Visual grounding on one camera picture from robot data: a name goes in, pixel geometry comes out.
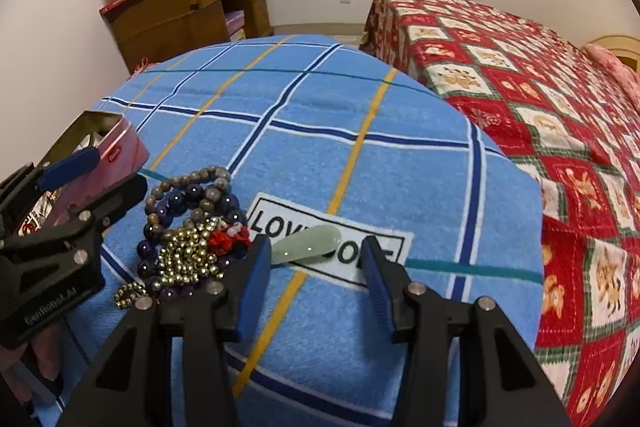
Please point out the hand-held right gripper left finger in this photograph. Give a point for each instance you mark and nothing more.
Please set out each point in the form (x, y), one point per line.
(255, 287)

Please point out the pink floral cloth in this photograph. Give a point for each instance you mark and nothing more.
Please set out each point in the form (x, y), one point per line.
(141, 66)

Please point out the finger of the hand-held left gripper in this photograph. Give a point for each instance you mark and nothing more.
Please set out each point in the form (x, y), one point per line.
(70, 169)
(120, 199)

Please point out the red patchwork bedspread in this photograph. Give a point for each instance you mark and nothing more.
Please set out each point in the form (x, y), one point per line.
(575, 167)

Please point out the light wooden headboard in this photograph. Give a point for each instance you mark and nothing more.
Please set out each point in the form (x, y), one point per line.
(617, 43)

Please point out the person's left hand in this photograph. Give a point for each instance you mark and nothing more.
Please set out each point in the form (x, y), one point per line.
(47, 354)

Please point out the pink floral pillow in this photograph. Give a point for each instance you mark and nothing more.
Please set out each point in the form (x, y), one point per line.
(617, 72)

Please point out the brown wooden desk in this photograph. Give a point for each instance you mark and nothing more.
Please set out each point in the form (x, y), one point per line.
(170, 22)

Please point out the pale green jade pendant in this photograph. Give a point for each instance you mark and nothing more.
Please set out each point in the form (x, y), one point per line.
(307, 246)

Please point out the blue checked tablecloth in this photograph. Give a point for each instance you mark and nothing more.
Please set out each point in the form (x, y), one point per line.
(350, 142)

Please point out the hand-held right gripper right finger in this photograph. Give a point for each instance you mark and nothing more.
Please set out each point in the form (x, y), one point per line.
(377, 287)

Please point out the purple box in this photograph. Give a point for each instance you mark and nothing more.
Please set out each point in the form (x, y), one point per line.
(235, 23)

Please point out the pink tin box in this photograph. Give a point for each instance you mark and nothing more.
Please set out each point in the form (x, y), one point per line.
(122, 152)

